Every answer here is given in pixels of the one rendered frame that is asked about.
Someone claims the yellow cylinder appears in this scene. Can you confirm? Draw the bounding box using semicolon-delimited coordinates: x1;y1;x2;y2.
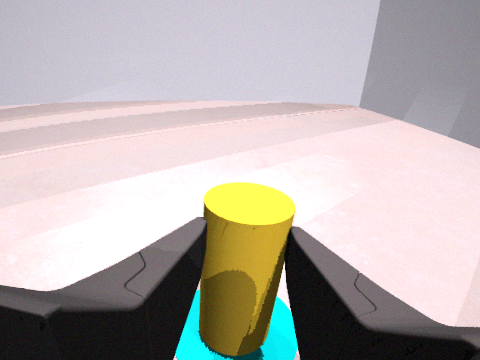
199;183;296;356

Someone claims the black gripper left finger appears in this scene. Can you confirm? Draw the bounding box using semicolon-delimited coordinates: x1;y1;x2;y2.
0;216;208;360

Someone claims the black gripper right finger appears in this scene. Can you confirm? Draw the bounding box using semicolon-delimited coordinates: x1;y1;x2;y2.
284;225;480;360

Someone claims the cyan circle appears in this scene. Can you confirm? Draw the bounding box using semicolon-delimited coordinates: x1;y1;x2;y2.
175;289;299;360

